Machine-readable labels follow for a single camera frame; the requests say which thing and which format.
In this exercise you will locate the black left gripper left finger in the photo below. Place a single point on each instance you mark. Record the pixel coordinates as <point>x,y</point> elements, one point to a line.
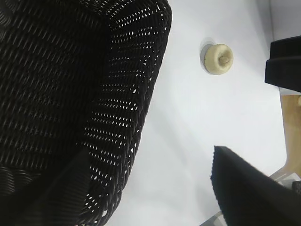
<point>68,202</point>

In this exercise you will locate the pale yellow egg yolk pastry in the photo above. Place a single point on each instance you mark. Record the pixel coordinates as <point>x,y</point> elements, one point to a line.
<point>215,62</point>

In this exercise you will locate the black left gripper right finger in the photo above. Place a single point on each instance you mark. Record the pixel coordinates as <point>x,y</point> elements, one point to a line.
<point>254,202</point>

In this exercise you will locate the dark brown woven basket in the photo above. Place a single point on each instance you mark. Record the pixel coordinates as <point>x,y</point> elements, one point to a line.
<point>58,70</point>

